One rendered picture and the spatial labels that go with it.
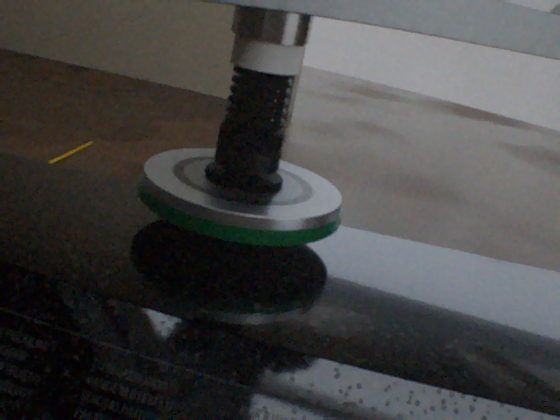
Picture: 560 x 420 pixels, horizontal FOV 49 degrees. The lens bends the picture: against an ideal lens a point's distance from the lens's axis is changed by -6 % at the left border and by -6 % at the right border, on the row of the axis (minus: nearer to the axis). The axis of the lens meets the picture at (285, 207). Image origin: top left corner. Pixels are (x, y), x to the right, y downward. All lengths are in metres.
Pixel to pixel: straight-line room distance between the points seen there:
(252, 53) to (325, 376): 0.31
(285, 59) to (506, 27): 0.25
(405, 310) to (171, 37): 5.55
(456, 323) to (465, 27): 0.30
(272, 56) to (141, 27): 5.59
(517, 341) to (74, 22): 6.19
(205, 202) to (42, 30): 6.25
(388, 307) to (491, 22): 0.32
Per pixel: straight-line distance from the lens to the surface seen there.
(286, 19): 0.63
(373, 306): 0.61
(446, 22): 0.69
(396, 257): 0.74
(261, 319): 0.55
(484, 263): 0.80
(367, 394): 0.51
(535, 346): 0.64
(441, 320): 0.62
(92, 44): 6.49
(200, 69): 5.97
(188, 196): 0.62
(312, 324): 0.56
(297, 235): 0.62
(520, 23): 0.74
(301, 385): 0.51
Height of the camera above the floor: 1.12
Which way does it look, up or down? 19 degrees down
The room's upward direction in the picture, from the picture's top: 11 degrees clockwise
